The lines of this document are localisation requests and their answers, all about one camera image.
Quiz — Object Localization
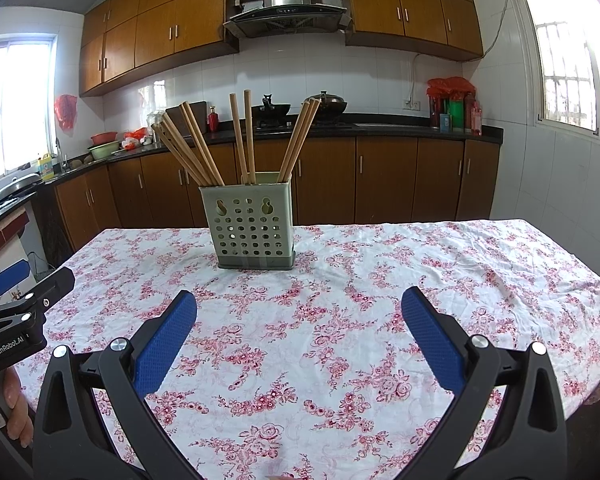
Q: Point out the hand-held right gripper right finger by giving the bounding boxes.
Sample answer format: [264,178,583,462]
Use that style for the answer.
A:
[400,286,569,480]

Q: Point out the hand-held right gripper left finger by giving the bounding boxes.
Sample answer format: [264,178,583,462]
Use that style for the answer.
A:
[32,289,211,480]

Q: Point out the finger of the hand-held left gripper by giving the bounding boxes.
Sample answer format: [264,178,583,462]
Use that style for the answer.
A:
[0,259,31,302]
[0,266,76,344]

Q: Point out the green perforated utensil holder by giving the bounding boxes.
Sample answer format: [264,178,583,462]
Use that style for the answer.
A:
[200,172,296,270]

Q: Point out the bunch of chopsticks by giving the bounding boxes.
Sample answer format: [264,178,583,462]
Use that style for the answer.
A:
[150,89,322,187]

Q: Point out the person's left hand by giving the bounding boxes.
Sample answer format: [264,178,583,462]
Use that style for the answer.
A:
[2,366,36,450]

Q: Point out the metal pan lid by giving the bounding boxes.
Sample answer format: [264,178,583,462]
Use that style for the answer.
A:
[0,172,41,201]

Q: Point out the pink floral tablecloth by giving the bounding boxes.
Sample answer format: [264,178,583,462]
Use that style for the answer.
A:
[12,219,600,480]

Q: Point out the green plastic basin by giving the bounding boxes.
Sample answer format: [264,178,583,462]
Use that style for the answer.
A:
[87,142,122,160]

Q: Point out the wide kitchen window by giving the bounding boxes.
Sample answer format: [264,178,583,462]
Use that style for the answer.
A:
[0,34,59,192]

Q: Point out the wooden base cabinets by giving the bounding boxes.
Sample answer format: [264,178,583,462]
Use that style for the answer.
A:
[55,137,496,241]

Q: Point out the hanging red plastic bag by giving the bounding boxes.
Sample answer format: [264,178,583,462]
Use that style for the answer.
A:
[54,94,78,134]

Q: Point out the red and white plastic bags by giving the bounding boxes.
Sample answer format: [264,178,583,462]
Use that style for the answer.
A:
[121,128,149,150]

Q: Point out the black kitchen countertop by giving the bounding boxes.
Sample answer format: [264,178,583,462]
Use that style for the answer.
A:
[0,124,505,232]

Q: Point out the green box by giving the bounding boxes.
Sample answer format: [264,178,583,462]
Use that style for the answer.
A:
[447,99,465,131]

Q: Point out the dark cutting board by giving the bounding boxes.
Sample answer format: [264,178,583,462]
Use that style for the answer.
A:
[165,101,207,136]

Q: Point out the gas stove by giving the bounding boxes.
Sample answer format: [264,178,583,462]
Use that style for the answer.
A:
[252,119,354,131]

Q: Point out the red bag over bottles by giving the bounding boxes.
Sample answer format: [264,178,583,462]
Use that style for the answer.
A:
[426,77,476,129]

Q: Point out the dark pot with lid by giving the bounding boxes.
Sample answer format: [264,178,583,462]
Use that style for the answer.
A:
[303,91,349,116]

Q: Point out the black wok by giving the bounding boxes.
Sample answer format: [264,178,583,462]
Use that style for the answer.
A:
[256,93,291,129]

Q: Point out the barred window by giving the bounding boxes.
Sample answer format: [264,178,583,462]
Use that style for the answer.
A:
[502,0,600,149]

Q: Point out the steel range hood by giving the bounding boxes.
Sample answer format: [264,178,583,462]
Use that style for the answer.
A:
[223,0,354,39]

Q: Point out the wooden wall cabinet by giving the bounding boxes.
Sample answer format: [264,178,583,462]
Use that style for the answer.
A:
[79,0,241,97]
[346,0,484,61]

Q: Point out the white wall cable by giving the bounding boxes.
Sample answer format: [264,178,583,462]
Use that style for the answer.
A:
[410,0,513,102]

